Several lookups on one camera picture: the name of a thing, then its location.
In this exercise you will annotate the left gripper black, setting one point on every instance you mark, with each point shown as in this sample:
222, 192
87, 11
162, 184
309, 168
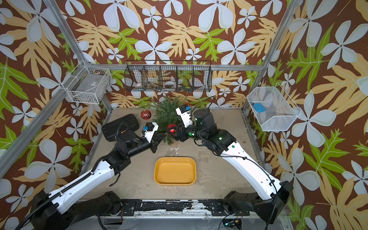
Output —
154, 143

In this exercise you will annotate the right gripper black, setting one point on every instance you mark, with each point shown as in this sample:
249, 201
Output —
181, 132

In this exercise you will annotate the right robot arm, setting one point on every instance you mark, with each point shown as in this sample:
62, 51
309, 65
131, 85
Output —
271, 194

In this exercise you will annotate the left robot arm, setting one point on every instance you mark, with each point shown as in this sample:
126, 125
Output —
55, 210

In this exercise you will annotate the small green christmas tree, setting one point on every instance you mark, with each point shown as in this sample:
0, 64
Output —
166, 113

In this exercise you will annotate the yellow plastic tray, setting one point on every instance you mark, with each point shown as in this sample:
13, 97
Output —
175, 171

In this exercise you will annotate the black plastic tool case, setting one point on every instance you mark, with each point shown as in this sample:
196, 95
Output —
128, 122

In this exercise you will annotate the white tape roll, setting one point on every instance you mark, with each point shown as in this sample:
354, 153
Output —
169, 84

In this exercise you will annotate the blue object in basket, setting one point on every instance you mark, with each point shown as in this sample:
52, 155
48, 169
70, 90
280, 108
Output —
259, 108

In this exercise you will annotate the white mesh basket right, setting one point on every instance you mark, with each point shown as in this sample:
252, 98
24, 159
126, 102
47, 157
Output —
281, 110

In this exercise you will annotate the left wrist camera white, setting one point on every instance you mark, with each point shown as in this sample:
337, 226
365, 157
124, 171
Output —
148, 130

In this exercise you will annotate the black wire basket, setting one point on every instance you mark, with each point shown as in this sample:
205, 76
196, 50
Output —
189, 75

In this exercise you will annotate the white wire basket left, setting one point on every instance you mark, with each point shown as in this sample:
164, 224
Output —
87, 83

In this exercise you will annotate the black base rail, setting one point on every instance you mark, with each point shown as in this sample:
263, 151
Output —
211, 207

